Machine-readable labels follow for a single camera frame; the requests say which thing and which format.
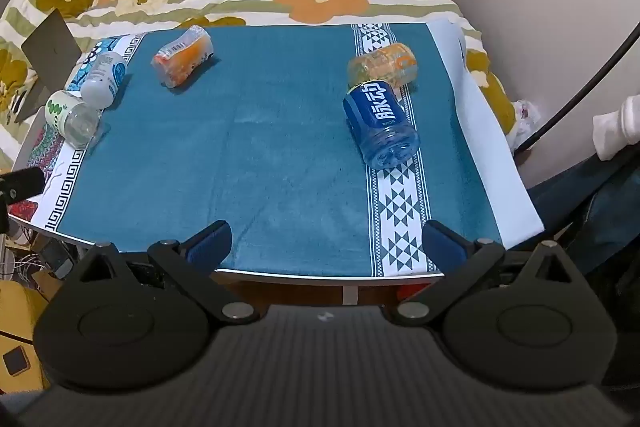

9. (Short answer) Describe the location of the white blue label plastic cup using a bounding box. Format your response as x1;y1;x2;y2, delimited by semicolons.
80;52;128;109

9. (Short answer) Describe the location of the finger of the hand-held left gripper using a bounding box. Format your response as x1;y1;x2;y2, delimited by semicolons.
0;169;46;235

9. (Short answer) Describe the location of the white sheet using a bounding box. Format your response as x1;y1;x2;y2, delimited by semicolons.
430;19;546;250

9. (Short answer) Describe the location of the person's jeans leg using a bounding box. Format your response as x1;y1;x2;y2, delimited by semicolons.
527;152;640;388

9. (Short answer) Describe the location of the yellow cardboard box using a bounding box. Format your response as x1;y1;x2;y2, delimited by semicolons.
0;279;56;395

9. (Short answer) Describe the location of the teal towel with patterned stripe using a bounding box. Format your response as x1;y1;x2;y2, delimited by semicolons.
30;22;503;278

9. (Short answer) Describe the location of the clear orange plastic cup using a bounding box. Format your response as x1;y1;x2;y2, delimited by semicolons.
347;42;418;100

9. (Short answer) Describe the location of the printed cloth with key border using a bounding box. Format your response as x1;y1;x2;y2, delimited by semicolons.
10;34;148;238

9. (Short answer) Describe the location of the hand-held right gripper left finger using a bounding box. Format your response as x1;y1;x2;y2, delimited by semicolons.
75;221;261;324

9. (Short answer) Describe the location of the orange label plastic cup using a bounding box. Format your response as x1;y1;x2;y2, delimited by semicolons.
151;26;217;88

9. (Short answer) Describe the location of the grey flat board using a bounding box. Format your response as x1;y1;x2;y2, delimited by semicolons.
15;9;81;124

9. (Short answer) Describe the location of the black cable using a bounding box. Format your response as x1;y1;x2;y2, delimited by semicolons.
512;21;640;152

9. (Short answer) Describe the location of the tangle of cables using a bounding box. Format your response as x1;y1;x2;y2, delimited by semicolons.
0;227;83;280

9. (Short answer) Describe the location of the green label clear plastic cup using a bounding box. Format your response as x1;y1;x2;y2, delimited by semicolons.
45;90;105;148

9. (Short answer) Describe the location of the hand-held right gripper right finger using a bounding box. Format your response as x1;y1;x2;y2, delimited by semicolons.
387;220;576;328

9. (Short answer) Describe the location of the white plastic bag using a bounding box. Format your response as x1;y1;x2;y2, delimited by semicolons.
505;99;543;152

